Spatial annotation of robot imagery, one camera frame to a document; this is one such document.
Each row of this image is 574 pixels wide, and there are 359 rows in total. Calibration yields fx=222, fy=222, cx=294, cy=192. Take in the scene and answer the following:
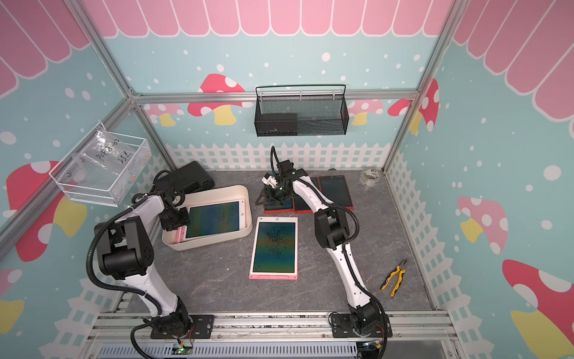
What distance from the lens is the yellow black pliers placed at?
828mm

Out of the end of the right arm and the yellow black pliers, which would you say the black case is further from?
the yellow black pliers

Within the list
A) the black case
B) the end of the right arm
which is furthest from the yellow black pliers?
the black case
